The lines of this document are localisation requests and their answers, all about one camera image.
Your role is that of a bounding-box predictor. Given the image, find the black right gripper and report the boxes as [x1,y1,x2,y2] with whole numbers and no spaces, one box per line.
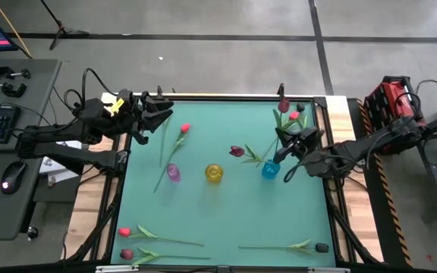
[273,127,320,164]

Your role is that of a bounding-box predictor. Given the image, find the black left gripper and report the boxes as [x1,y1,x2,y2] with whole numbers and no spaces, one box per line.
[118,89,174,146]

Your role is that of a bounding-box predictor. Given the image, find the pink tulip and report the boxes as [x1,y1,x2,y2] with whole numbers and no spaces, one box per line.
[256,102,307,168]

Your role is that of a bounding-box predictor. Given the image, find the green piece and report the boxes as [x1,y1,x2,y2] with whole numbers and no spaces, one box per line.
[118,224,206,247]

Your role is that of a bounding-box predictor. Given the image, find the blue diamond-cut glass vase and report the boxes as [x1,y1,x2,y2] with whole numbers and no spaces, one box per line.
[260,158,281,180]

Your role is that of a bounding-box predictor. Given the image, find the pink ribbed glass vase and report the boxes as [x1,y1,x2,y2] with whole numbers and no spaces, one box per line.
[166,162,182,183]

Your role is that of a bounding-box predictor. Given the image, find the yellow diamond-cut glass vase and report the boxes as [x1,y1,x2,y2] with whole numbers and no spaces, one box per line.
[204,163,225,184]

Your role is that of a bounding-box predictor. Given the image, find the yellow tag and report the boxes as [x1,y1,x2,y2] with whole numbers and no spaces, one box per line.
[110,98,125,115]

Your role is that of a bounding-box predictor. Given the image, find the teal table mat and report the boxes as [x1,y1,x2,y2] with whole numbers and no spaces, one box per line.
[110,99,336,268]

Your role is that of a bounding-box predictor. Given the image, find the red and black toolbox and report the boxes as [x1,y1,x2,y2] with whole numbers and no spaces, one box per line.
[362,74,428,151]

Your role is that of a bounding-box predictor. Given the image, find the white paper sheets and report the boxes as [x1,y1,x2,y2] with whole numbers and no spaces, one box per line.
[38,139,83,187]

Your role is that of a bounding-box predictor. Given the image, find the dark grey desk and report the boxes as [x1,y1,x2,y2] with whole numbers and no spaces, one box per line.
[0,58,63,242]

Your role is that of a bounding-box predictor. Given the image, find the black tripod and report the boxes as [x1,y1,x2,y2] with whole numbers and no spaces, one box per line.
[39,0,90,51]

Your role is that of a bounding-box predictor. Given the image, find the black yellow hazard tape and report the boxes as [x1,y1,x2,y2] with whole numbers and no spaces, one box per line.
[357,100,413,268]

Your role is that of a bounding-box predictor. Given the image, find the black C-clamp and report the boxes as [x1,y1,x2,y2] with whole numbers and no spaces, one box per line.
[0,78,28,99]
[0,64,32,81]

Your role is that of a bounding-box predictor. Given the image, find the black computer mouse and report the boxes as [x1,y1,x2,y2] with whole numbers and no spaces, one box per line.
[0,161,28,196]

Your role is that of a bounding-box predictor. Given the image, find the yellow stick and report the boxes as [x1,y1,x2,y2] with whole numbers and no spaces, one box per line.
[0,0,33,60]

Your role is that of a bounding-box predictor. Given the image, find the black aluminium table frame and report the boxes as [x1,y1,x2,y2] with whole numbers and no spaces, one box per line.
[61,93,382,273]

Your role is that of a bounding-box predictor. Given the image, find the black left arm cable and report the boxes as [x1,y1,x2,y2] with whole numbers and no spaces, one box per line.
[63,67,120,111]

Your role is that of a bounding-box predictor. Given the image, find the thin black floor cable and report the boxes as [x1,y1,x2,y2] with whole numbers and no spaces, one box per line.
[52,86,70,113]

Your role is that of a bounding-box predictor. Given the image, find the silver metal bracket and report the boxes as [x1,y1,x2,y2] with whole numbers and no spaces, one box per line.
[96,265,140,273]
[308,267,351,273]

